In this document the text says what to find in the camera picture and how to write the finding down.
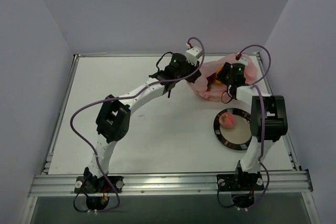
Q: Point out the black rimmed ceramic plate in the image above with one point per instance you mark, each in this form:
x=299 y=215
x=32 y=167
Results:
x=239 y=138

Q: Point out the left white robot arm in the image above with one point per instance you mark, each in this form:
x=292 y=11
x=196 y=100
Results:
x=113 y=119

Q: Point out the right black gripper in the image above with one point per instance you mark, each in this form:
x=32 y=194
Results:
x=224 y=73

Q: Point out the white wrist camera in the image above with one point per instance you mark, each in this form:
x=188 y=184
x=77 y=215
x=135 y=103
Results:
x=241 y=59
x=193 y=54

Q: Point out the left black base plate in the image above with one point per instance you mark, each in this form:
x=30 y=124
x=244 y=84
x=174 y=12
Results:
x=94 y=186

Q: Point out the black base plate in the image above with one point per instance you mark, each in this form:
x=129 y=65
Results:
x=240 y=182
x=94 y=186

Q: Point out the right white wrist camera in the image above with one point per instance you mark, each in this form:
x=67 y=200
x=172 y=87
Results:
x=241 y=59

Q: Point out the orange fake fruit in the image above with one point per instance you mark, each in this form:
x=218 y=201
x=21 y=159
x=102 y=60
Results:
x=220 y=75

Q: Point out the pink fake peach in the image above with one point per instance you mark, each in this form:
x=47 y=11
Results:
x=227 y=120

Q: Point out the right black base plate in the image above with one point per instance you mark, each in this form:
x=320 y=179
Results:
x=240 y=182

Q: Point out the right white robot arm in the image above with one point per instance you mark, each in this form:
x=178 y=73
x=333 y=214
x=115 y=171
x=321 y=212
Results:
x=268 y=121

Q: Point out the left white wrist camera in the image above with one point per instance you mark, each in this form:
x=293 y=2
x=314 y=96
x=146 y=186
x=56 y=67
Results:
x=193 y=54

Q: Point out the red fake fruit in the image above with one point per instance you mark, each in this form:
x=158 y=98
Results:
x=209 y=87

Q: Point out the aluminium front rail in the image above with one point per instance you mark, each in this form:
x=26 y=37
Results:
x=167 y=184

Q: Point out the pink plastic bag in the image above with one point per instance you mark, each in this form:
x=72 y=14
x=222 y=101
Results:
x=209 y=68

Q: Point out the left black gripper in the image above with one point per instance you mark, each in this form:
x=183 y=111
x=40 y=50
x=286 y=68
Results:
x=192 y=71

